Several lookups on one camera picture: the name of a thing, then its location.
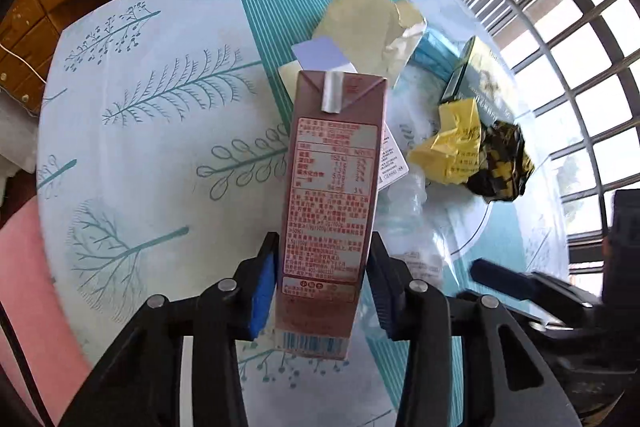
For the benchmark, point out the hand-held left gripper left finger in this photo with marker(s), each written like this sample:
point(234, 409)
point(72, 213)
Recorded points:
point(262, 297)

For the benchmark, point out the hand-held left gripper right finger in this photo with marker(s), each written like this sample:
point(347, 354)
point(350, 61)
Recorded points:
point(386, 302)

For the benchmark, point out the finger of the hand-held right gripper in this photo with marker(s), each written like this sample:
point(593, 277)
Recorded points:
point(505, 279)

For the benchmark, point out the clear plastic bag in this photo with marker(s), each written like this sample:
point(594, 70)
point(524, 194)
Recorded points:
point(415, 202)

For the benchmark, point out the black and gold wrapper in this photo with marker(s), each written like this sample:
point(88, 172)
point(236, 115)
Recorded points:
point(500, 172)

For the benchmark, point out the mauve drink carton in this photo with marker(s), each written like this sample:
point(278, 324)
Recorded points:
point(325, 187)

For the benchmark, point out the yellow wrapper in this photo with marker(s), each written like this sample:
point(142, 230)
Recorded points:
point(450, 147)

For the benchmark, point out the dark green box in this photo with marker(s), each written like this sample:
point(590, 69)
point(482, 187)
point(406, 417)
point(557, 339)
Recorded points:
point(487, 82)

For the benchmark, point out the light teal box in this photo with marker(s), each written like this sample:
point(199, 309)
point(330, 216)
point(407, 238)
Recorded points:
point(435, 54)

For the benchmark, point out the lavender and cream small box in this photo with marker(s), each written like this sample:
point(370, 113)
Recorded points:
point(320, 54)

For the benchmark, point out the pale yellow bag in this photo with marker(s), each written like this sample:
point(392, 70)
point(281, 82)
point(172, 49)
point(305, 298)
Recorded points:
point(370, 37)

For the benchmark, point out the light blue leaf print tablecloth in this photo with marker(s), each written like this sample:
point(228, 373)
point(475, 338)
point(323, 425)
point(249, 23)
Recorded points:
point(150, 157)

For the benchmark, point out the pink bed sheet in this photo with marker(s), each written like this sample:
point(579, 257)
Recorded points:
point(35, 307)

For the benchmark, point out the window with metal grille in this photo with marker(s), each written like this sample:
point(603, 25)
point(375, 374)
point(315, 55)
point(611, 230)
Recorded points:
point(575, 57)

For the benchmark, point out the white lace cover cloth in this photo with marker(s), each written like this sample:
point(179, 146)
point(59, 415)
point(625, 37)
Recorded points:
point(15, 137)

